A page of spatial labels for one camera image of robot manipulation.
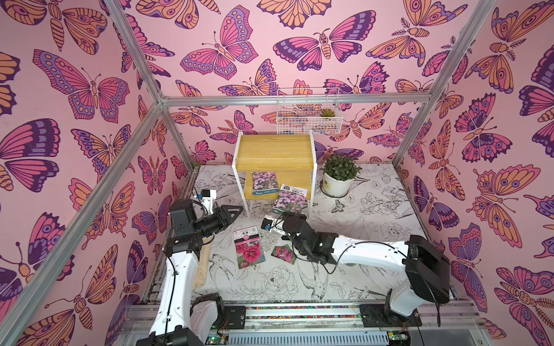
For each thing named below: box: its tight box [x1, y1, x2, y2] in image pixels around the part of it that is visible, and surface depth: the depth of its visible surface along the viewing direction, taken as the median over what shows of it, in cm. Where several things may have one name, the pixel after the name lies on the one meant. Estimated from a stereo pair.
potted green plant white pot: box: [319, 153, 363, 198], surface depth 97 cm
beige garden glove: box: [191, 234, 215, 292], surface depth 86 cm
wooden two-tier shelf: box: [231, 130, 318, 219], surface depth 81 cm
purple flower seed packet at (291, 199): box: [272, 183, 309, 213], surface depth 87 cm
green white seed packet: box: [270, 244, 297, 265], surface depth 90 cm
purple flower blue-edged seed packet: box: [251, 171, 280, 196], surface depth 94 cm
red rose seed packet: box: [232, 225, 267, 270], surface depth 92 cm
